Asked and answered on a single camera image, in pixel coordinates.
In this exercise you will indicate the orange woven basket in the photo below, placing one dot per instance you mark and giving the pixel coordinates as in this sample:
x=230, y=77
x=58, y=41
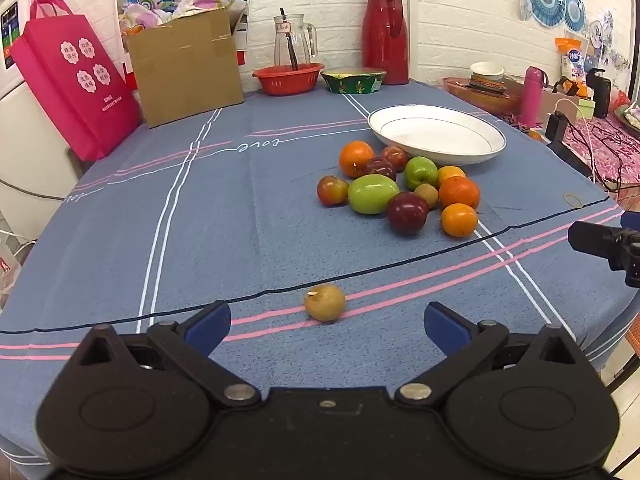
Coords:
x=480, y=100

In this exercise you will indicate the white plate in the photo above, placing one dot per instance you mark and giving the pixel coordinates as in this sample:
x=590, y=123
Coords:
x=430, y=132

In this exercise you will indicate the dark long utensil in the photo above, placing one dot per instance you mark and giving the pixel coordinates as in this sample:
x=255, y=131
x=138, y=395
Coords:
x=289, y=40

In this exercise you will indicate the yellow rubber band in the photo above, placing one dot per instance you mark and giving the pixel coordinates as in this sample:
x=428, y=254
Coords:
x=565, y=199

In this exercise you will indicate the white bowl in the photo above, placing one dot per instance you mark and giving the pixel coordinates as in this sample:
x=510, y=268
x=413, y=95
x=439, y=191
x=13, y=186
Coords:
x=487, y=71

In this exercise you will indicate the yellowish small orange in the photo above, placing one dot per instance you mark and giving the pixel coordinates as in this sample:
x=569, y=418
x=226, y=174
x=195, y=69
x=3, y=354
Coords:
x=450, y=174

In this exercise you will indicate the small tangerine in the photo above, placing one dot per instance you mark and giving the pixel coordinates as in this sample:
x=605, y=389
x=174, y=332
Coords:
x=535, y=135

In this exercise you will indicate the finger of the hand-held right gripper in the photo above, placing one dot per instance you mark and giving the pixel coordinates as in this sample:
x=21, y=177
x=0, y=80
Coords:
x=631, y=220
x=595, y=241

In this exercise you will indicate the dark red plum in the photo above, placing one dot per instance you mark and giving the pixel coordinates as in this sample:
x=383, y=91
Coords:
x=380, y=167

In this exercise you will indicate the black pump bottle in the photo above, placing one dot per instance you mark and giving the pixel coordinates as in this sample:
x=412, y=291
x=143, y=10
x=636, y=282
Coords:
x=599, y=92

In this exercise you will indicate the small green apple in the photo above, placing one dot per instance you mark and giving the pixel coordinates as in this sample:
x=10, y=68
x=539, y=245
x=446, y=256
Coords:
x=420, y=172

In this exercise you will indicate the floral wall decoration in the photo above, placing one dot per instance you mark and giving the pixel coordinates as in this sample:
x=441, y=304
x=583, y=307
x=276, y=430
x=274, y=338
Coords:
x=607, y=40

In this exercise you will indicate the small brown fruit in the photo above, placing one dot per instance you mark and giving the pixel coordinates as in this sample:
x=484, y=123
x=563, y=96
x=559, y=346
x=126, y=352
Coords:
x=426, y=196

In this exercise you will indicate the white appliance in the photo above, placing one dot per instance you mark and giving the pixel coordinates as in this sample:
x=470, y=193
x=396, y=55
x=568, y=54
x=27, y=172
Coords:
x=20, y=125

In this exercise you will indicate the pink bottle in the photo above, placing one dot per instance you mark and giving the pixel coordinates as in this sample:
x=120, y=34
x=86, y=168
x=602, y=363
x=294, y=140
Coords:
x=532, y=97

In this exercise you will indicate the large orange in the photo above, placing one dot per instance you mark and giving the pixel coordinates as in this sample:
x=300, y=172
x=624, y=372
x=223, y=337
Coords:
x=356, y=158
x=460, y=192

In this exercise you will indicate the stacked patterned bowls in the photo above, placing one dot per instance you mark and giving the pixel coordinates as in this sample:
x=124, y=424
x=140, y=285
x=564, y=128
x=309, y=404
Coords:
x=487, y=85

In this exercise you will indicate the blue striped tablecloth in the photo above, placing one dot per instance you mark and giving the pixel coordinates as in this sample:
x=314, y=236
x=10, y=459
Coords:
x=225, y=240

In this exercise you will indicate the large green apple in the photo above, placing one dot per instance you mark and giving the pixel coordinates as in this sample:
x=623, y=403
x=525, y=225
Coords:
x=372, y=194

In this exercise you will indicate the green patterned bowl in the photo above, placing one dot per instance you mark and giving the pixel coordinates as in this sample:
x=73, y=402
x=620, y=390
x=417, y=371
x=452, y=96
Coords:
x=352, y=82

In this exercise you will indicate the pink floral cloth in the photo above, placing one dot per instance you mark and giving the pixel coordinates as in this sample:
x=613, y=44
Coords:
x=615, y=155

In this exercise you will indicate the glass pitcher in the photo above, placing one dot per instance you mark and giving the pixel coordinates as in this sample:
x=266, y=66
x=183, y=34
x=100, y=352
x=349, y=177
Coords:
x=302, y=40

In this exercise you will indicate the cardboard box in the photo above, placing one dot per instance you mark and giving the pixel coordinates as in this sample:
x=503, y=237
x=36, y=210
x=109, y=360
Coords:
x=185, y=75

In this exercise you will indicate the pink tote bag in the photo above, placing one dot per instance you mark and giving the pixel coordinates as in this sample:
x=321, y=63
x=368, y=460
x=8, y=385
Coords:
x=75, y=85

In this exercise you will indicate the brown round fruit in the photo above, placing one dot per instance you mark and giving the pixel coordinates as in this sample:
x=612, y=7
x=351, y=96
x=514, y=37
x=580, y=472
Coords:
x=324, y=302

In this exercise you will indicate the medium blue paper fan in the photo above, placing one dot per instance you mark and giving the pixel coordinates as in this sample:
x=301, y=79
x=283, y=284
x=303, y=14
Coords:
x=574, y=10

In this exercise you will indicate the red plastic basket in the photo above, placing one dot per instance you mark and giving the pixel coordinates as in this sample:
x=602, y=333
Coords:
x=287, y=80

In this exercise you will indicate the black power adapter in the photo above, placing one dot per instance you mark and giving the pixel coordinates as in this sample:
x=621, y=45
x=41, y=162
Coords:
x=556, y=127

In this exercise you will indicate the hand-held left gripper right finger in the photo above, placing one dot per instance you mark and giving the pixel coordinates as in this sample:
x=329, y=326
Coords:
x=445, y=322

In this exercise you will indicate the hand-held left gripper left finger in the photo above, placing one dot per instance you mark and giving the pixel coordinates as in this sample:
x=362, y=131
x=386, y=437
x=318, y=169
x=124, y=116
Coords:
x=210, y=321

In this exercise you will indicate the red thermos jug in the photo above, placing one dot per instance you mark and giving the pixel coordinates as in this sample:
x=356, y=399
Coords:
x=385, y=35

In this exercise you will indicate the dark red apple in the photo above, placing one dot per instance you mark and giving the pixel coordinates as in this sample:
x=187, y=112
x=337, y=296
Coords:
x=406, y=212

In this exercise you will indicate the white blue packet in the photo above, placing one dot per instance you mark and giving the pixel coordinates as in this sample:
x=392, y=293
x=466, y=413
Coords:
x=576, y=65

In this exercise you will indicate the small red apple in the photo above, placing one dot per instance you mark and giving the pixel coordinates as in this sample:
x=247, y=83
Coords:
x=396, y=156

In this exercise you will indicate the red green apple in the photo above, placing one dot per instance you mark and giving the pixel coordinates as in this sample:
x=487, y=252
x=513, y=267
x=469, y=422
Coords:
x=332, y=190

